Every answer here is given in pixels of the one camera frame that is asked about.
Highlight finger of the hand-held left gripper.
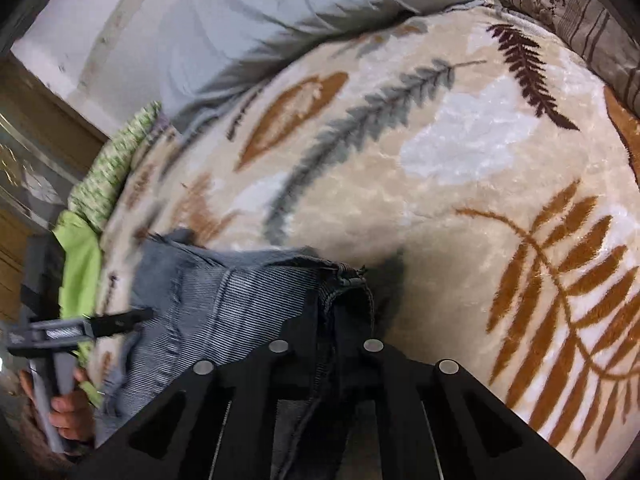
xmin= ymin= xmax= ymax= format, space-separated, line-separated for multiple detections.
xmin=85 ymin=308 xmax=154 ymax=337

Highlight wooden cabinet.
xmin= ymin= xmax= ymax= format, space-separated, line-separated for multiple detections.
xmin=0 ymin=55 xmax=108 ymax=311

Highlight green cloth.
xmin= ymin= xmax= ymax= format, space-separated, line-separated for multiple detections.
xmin=52 ymin=101 xmax=163 ymax=406

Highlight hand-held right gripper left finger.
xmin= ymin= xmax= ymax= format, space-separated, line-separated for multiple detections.
xmin=70 ymin=280 xmax=326 ymax=480

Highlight blue denim pants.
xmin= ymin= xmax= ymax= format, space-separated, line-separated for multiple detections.
xmin=95 ymin=230 xmax=378 ymax=480

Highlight person's left hand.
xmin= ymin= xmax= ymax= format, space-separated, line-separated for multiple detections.
xmin=20 ymin=365 xmax=97 ymax=443

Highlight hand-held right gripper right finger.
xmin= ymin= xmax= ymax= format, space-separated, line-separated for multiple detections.
xmin=332 ymin=307 xmax=586 ymax=480

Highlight brown patterned pillow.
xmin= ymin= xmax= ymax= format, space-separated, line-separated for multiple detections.
xmin=472 ymin=0 xmax=640 ymax=116

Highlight beige leaf-print blanket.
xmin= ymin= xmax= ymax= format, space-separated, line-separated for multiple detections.
xmin=95 ymin=5 xmax=640 ymax=476

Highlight grey-blue pillow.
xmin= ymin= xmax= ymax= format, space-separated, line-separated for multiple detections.
xmin=160 ymin=0 xmax=486 ymax=121

